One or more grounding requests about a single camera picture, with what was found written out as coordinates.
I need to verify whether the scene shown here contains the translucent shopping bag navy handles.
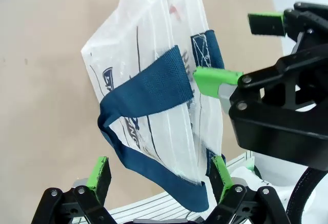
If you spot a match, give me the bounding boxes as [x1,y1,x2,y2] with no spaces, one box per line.
[80,0,227,213]

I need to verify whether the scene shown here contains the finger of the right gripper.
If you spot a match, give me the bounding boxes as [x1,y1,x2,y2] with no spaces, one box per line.
[247,2,328,51]

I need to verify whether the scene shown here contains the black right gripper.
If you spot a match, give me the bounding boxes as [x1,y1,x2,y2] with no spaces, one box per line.
[192,44,328,170]

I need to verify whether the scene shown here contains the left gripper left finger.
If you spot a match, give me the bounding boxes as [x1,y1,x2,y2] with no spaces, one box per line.
[32,156,116,224]

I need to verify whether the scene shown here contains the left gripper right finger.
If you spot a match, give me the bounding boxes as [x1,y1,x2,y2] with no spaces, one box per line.
[204,155,290,224]

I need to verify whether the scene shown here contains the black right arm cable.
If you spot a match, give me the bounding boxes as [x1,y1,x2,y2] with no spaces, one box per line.
[286,166,328,224]

